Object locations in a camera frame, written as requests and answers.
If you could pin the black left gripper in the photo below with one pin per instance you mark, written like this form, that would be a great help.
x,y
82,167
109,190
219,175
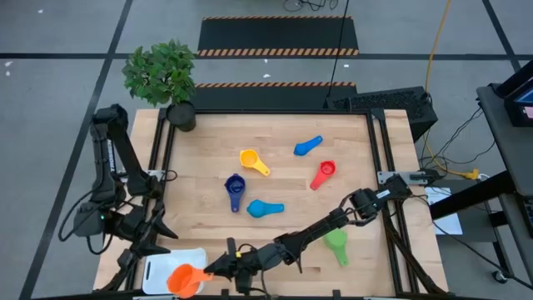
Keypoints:
x,y
131,227

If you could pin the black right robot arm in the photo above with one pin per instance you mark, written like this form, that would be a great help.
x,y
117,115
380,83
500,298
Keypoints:
x,y
316,231

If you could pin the white paper sheet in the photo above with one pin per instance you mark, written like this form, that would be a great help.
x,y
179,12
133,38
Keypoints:
x,y
451,225

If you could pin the yellow measuring cup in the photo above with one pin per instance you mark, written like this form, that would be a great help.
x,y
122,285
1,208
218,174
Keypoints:
x,y
249,158

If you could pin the teal measuring cup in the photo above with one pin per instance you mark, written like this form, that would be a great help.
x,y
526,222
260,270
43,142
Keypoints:
x,y
258,208

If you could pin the grey side desk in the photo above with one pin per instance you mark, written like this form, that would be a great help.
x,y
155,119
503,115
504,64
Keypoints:
x,y
512,158

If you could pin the black monitor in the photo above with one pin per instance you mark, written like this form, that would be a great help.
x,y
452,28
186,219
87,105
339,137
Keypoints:
x,y
520,108

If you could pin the black hazard-striped floor mat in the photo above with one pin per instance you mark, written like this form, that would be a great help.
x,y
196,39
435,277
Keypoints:
x,y
270,98
277,35

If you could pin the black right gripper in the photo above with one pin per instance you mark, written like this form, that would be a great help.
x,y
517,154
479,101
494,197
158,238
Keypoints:
x,y
258,258

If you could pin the green leafy plant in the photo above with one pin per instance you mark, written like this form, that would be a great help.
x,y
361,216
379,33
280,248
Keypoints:
x,y
160,73

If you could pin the white plastic basket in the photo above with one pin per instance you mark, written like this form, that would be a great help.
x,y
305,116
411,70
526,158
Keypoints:
x,y
166,262

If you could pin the black aluminium table frame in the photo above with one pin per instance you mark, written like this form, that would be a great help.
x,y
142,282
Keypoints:
x,y
291,111

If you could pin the orange measuring cup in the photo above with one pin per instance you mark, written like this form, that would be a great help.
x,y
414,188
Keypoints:
x,y
183,281

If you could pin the green measuring cup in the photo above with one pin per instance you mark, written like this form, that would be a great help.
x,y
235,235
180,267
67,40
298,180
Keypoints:
x,y
336,241

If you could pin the black plant pot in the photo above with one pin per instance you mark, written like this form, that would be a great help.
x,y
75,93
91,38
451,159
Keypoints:
x,y
181,116

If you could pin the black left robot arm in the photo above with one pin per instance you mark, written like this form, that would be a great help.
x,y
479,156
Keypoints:
x,y
110,154

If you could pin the navy blue measuring cup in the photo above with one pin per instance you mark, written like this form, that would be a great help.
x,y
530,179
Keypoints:
x,y
235,185

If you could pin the small blue measuring cup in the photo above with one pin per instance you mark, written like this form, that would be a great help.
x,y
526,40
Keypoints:
x,y
300,149

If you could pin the red measuring cup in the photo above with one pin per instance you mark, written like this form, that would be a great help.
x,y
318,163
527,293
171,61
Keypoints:
x,y
327,168

